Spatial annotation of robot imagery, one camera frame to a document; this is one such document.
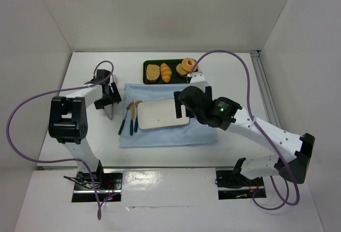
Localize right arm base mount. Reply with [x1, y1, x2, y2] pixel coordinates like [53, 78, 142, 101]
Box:
[215, 170, 266, 200]

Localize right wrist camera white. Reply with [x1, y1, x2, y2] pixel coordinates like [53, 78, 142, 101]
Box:
[187, 71, 206, 92]

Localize aluminium rail right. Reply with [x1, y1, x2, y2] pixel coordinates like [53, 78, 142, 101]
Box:
[250, 51, 282, 128]

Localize croissant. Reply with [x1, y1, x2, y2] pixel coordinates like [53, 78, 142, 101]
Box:
[160, 63, 172, 83]

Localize bread slice left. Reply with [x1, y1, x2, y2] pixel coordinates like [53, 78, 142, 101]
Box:
[146, 64, 160, 83]

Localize white rectangular plate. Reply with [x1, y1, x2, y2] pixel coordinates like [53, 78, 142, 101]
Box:
[137, 98, 190, 130]

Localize gold spoon green handle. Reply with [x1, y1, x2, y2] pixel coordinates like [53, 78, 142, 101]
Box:
[134, 100, 142, 132]

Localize black rectangular tray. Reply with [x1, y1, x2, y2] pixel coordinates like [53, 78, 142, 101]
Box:
[143, 59, 187, 85]

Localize purple cable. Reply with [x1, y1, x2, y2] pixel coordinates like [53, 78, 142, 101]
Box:
[188, 49, 300, 211]
[5, 60, 116, 221]

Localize silver metal tongs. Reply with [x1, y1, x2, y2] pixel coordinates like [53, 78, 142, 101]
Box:
[104, 74, 118, 121]

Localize bread slice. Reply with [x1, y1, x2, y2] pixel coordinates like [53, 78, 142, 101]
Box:
[146, 64, 160, 83]
[176, 63, 188, 77]

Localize bread slice right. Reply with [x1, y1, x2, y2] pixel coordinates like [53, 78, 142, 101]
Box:
[176, 63, 188, 77]

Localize sugared donut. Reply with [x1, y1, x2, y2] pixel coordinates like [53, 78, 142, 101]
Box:
[181, 57, 197, 72]

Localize gold fork green handle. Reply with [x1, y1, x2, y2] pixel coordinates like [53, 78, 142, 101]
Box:
[118, 102, 134, 135]

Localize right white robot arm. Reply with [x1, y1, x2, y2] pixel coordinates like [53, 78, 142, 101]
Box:
[174, 86, 315, 184]

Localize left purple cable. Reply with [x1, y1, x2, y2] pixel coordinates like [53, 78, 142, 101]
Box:
[5, 60, 116, 221]

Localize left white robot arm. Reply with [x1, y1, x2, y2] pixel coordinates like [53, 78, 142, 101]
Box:
[48, 69, 121, 184]

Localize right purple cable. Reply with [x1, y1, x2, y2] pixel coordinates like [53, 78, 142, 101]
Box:
[188, 49, 300, 211]

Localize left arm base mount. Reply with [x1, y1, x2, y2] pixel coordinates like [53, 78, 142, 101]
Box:
[63, 170, 123, 203]

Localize gold knife green handle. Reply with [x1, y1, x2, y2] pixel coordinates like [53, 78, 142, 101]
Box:
[129, 102, 135, 136]

